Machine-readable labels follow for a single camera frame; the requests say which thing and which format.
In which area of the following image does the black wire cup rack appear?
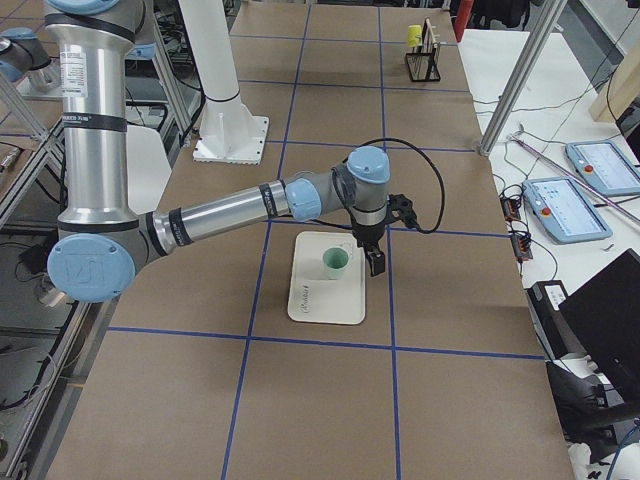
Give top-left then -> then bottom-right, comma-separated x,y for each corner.
405,17 -> 441,83

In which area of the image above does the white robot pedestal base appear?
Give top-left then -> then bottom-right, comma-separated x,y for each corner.
179,0 -> 269,165

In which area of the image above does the blue teach pendant far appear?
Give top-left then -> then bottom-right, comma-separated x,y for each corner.
565,140 -> 639,197

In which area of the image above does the blue teach pendant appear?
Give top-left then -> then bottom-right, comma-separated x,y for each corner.
565,140 -> 639,197
522,176 -> 613,244

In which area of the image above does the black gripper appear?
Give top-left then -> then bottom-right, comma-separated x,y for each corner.
351,219 -> 386,277

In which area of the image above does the aluminium frame post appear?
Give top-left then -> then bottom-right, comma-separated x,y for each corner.
478,0 -> 567,157

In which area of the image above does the pale green cup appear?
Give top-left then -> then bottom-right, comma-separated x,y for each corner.
322,247 -> 351,280

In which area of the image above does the white rabbit print tray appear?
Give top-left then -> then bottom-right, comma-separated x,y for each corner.
287,231 -> 366,325

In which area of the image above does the black box with label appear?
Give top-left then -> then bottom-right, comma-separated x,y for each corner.
525,280 -> 568,359

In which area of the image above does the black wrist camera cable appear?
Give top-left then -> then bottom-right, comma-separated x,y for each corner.
357,137 -> 446,235

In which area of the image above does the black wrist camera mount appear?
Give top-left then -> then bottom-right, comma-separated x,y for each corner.
387,194 -> 420,229

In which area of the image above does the black laptop computer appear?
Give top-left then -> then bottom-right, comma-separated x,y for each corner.
560,248 -> 639,398

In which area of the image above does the yellow cup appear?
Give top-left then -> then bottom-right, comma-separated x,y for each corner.
406,24 -> 423,49

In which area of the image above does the blue teach pendant near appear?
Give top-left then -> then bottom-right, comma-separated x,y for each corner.
522,176 -> 613,244

